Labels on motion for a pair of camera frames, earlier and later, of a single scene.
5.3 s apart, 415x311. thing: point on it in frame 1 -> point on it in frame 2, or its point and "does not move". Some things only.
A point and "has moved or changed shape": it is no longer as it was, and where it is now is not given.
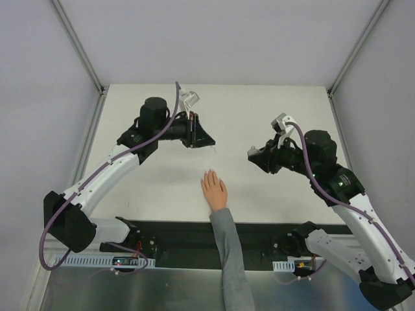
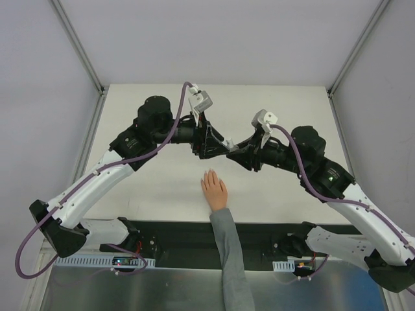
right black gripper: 271,157 -> 256,152
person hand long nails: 214,190 does not move
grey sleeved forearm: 238,294 does not move
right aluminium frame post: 356,48 does not move
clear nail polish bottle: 252,150 has moved or changed shape
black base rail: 190,243 does not move
